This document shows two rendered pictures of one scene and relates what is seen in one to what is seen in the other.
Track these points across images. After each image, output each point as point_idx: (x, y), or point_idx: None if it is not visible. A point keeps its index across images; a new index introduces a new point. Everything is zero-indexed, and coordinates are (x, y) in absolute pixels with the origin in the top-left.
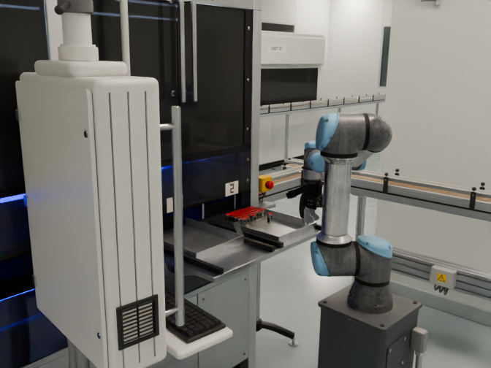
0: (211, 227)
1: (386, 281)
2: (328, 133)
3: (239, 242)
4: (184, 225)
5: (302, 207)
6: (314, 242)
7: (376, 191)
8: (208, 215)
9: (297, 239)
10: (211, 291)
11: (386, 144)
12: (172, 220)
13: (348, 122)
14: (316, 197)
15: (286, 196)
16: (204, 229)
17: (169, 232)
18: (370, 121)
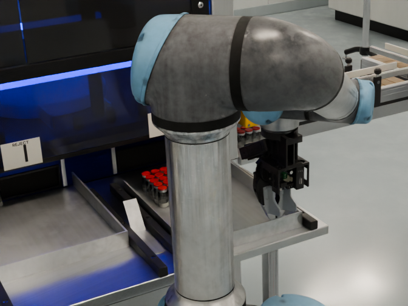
0: (95, 201)
1: None
2: (139, 69)
3: (116, 244)
4: (70, 186)
5: (257, 183)
6: (164, 298)
7: None
8: (129, 168)
9: (242, 248)
10: (128, 305)
11: (303, 99)
12: (44, 178)
13: (188, 44)
14: (278, 169)
15: (334, 128)
16: (89, 201)
17: (29, 201)
18: (243, 44)
